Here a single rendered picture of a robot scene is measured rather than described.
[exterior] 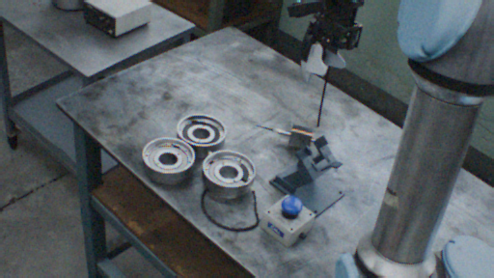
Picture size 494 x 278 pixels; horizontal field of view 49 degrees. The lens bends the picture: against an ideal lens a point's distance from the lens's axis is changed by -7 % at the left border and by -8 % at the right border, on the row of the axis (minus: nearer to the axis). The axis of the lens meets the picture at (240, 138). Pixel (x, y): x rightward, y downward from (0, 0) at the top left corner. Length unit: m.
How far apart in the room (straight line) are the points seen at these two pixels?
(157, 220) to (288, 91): 0.46
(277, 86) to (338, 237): 0.50
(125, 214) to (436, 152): 0.93
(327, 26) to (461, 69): 0.55
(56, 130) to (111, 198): 0.78
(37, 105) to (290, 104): 1.22
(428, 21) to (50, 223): 1.77
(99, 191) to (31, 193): 0.82
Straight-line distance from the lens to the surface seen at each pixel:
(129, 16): 1.84
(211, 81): 1.45
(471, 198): 1.35
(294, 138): 1.29
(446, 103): 0.66
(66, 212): 2.20
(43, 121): 2.27
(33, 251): 2.10
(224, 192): 1.13
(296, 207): 1.06
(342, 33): 1.14
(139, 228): 1.42
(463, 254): 0.88
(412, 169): 0.70
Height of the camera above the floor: 1.63
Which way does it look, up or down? 40 degrees down
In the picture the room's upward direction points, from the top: 10 degrees clockwise
